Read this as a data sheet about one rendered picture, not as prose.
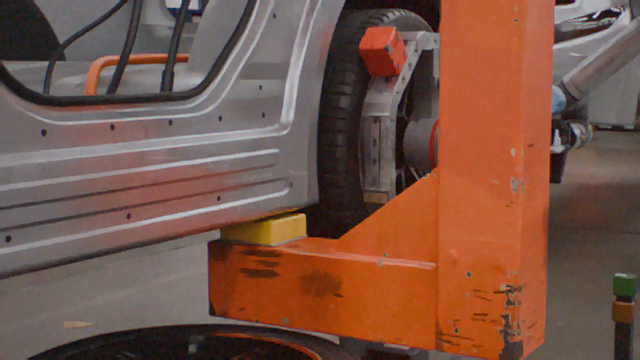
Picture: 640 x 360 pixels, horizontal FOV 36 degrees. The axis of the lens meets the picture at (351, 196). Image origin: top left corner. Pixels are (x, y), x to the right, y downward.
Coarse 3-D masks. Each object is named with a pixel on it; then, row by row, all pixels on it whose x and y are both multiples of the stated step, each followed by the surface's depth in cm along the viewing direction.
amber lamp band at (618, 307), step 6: (636, 300) 184; (612, 306) 183; (618, 306) 182; (624, 306) 182; (630, 306) 181; (636, 306) 183; (612, 312) 183; (618, 312) 183; (624, 312) 182; (630, 312) 182; (636, 312) 184; (612, 318) 183; (618, 318) 183; (624, 318) 182; (630, 318) 182; (636, 318) 184
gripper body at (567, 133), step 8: (552, 120) 257; (560, 120) 256; (568, 120) 254; (552, 128) 256; (560, 128) 251; (568, 128) 254; (552, 136) 253; (560, 136) 251; (568, 136) 254; (576, 136) 260; (552, 144) 253; (568, 144) 261
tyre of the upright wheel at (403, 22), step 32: (352, 32) 227; (352, 64) 219; (352, 96) 218; (320, 128) 218; (352, 128) 219; (320, 160) 219; (352, 160) 220; (320, 192) 221; (352, 192) 221; (320, 224) 226; (352, 224) 223
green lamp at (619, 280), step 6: (618, 276) 182; (624, 276) 181; (630, 276) 181; (636, 276) 182; (618, 282) 182; (624, 282) 181; (630, 282) 181; (636, 282) 182; (618, 288) 182; (624, 288) 182; (630, 288) 181; (636, 288) 182; (618, 294) 182; (624, 294) 182; (630, 294) 181
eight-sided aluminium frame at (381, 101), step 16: (400, 32) 229; (416, 32) 227; (432, 32) 233; (416, 48) 226; (384, 80) 222; (400, 80) 220; (368, 96) 219; (384, 96) 217; (400, 96) 220; (368, 112) 218; (384, 112) 216; (368, 128) 218; (384, 128) 216; (368, 144) 219; (384, 144) 217; (368, 160) 219; (384, 160) 217; (368, 176) 220; (384, 176) 218; (368, 192) 220; (384, 192) 218; (368, 208) 222
